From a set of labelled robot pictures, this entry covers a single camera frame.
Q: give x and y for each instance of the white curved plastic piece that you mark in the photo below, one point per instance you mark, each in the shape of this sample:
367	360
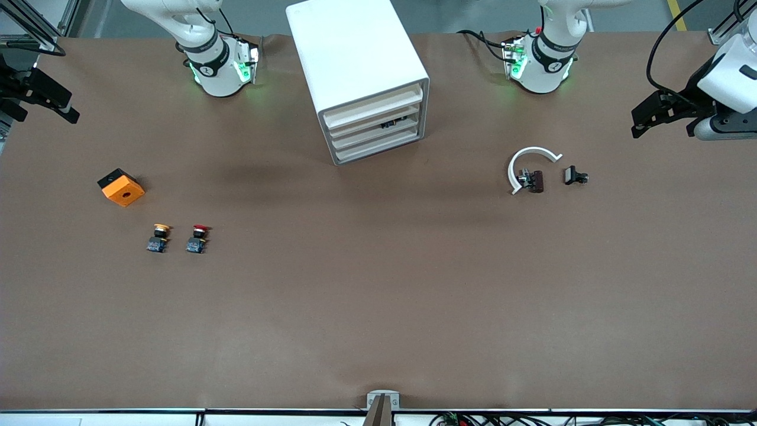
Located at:
532	149

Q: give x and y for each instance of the yellow push button switch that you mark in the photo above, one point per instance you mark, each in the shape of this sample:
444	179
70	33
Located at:
157	244

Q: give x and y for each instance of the grey metal table bracket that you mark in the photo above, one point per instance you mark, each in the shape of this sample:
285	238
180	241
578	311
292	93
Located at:
372	395

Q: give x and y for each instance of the white plastic drawer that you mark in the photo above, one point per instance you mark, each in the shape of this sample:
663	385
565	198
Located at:
366	152

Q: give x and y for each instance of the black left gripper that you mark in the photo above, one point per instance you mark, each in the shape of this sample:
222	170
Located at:
693	90

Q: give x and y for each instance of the aluminium frame profile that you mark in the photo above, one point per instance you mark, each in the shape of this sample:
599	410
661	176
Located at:
717	36
35	26

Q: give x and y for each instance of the black part inside cabinet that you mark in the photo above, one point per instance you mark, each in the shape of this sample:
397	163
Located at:
390	125

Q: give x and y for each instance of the white table edge rail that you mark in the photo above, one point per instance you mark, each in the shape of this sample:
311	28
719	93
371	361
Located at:
118	419

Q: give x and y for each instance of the red push button switch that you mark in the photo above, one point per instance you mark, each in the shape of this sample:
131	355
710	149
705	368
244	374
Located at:
196	245

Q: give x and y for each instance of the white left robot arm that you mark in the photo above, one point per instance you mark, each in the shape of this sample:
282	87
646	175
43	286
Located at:
544	71

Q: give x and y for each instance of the orange and black box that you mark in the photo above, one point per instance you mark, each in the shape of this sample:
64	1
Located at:
124	192

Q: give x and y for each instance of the dark brown small component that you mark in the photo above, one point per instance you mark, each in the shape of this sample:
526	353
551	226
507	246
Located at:
537	181

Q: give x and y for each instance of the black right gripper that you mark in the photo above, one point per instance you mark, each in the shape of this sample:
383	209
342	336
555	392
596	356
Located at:
13	83

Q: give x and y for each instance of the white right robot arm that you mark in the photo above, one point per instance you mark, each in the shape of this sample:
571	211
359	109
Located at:
219	77

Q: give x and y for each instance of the white drawer cabinet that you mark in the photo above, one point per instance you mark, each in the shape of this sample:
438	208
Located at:
349	53

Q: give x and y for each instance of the small black component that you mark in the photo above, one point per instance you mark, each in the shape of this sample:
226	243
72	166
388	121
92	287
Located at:
571	174

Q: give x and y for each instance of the brown table mat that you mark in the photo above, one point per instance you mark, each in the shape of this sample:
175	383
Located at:
378	296

